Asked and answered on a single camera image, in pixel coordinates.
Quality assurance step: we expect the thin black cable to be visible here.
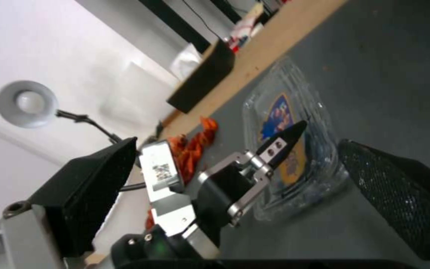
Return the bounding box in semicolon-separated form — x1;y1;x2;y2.
195;0;224;43

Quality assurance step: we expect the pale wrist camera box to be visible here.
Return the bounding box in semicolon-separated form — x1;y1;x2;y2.
138;140;186;194

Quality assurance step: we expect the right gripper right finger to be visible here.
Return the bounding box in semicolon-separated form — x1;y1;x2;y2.
337;139;430;262

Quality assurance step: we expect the white crumpled tissue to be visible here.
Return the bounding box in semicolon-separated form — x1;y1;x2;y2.
169;43;205;80

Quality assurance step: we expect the dark grey table mat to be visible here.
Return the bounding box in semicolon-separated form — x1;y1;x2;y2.
184;0;430;263

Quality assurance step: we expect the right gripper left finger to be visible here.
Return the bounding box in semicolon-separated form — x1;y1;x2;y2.
0;137;138;269

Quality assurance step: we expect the clear plastic takeout container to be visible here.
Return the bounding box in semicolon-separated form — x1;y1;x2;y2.
242;56;351;222

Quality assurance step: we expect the grey desk lamp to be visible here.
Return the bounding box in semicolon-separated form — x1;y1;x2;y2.
0;80;138;146

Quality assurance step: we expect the blue yellow printed packet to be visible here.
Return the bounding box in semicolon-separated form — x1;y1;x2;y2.
259;92;314;183

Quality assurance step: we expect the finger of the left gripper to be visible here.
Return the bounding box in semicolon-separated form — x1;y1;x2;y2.
226;174;272;228
214;121;309;180

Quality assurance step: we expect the red white snack packet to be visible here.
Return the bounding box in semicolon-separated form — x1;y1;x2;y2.
228;11;265;52

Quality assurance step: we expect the black rectangular box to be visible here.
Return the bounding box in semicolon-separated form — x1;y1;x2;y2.
166;38;237;114

